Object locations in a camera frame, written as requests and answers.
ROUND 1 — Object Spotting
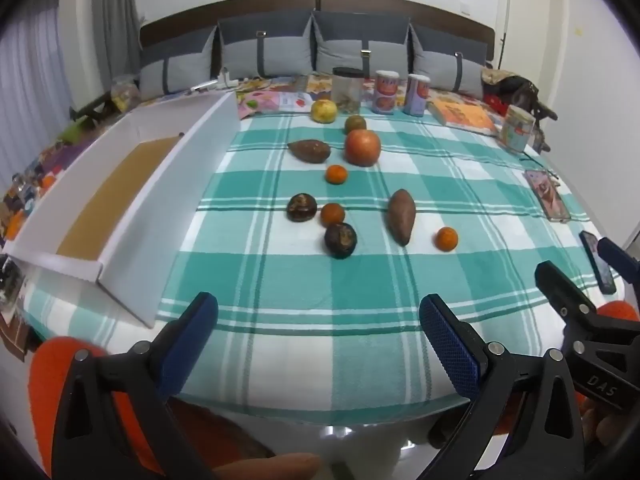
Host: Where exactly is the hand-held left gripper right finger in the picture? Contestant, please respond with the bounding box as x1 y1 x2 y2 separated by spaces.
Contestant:
419 294 586 480

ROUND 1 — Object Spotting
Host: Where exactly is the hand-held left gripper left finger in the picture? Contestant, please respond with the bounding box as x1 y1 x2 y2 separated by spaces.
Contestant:
51 292 221 480

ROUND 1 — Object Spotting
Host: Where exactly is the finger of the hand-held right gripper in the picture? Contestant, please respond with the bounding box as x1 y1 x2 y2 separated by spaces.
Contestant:
597 236 640 281
535 260 608 341

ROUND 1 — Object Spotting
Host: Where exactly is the brown sweet potato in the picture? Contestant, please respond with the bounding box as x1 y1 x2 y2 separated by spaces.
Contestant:
287 139 331 164
388 189 417 247

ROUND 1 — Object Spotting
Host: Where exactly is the dark round fruit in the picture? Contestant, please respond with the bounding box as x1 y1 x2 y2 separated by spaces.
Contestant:
324 222 358 260
286 193 317 223

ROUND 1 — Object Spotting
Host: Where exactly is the white cardboard box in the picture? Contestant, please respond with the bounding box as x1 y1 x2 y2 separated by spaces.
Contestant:
2 91 240 330

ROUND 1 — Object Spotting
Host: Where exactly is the person's right hand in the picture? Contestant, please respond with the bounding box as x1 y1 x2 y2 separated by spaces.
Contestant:
580 405 631 466

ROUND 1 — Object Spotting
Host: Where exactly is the person's left hand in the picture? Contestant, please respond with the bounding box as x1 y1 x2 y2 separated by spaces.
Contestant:
212 452 322 480

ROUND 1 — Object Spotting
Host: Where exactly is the dark phone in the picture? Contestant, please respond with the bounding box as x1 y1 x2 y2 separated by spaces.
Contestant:
579 230 617 295

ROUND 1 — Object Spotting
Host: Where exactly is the picture card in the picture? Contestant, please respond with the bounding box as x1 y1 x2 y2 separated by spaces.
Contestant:
522 170 572 223

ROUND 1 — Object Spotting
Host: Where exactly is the teal plaid blanket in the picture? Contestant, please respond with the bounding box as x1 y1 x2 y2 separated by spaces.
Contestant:
22 110 626 426

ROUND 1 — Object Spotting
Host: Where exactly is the green labelled can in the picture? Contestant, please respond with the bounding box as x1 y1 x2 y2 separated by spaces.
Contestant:
498 106 536 154

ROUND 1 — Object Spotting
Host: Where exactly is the dark bag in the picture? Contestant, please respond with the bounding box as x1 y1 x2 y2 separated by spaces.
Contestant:
482 69 558 123

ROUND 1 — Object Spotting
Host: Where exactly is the orange book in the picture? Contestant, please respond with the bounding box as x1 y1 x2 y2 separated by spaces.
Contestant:
430 99 498 136

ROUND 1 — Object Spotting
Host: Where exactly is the pile of small clutter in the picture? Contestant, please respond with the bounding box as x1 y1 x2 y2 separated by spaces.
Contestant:
0 170 66 241

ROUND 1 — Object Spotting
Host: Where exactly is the large red apple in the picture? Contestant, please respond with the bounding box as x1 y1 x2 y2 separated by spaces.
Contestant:
344 129 382 167

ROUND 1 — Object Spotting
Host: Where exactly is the green cloth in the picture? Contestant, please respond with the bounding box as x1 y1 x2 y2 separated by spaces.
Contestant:
60 122 93 143

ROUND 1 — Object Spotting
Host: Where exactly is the printed tin can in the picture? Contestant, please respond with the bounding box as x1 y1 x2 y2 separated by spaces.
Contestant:
403 74 432 117
372 70 401 115

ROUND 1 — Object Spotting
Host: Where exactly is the black elongated object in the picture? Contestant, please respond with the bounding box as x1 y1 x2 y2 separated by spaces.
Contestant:
70 92 118 123

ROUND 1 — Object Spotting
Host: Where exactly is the clear plastic bag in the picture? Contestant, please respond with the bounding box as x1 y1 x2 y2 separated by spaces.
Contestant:
110 75 141 111

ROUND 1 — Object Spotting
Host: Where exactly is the grey pillow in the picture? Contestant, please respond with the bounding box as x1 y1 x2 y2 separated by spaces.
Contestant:
312 10 413 78
139 27 218 101
409 24 488 93
217 12 316 81

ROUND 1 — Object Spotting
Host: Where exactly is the yellow apple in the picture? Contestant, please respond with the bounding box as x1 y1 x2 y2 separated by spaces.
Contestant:
311 99 338 124

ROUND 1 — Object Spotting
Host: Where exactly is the white door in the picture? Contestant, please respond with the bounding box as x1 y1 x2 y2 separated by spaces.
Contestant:
495 0 571 86

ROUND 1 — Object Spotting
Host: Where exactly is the clear jar with black lid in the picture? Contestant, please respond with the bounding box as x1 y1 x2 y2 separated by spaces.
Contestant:
332 67 364 114

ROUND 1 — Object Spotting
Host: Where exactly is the white curtain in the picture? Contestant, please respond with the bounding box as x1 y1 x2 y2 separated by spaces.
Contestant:
0 0 146 181

